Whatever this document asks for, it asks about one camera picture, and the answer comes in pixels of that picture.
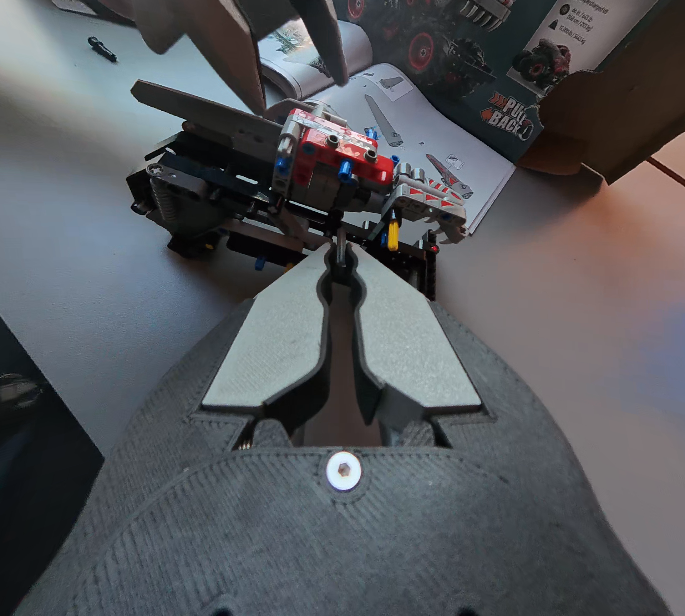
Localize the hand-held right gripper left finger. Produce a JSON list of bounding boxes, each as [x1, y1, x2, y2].
[[201, 243, 335, 437]]

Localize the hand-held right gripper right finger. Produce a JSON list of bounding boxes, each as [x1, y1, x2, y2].
[[345, 243, 483, 445]]

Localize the lego truck model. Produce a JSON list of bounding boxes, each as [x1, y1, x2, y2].
[[126, 80, 477, 301]]

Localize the lego instruction booklet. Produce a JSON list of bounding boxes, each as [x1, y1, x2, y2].
[[258, 19, 518, 236]]

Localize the person's dark clothing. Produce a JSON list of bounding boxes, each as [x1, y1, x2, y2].
[[0, 316, 105, 616]]

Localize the thin dark cable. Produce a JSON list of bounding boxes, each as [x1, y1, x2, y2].
[[645, 158, 685, 186]]

